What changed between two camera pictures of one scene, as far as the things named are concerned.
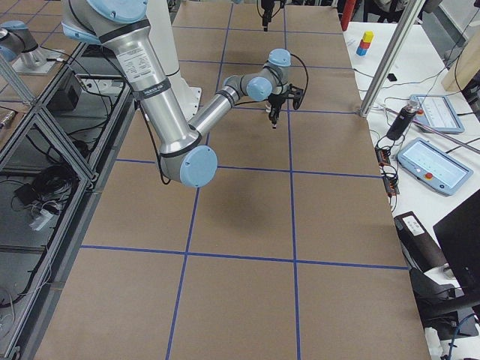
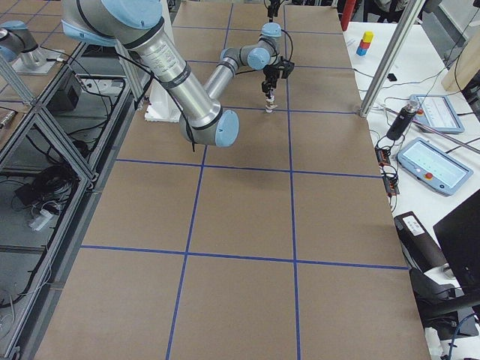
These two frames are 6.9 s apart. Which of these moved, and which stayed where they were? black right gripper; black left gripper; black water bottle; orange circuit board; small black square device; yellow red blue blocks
Moved: black right gripper; black left gripper
Stayed: small black square device; black water bottle; yellow red blue blocks; orange circuit board
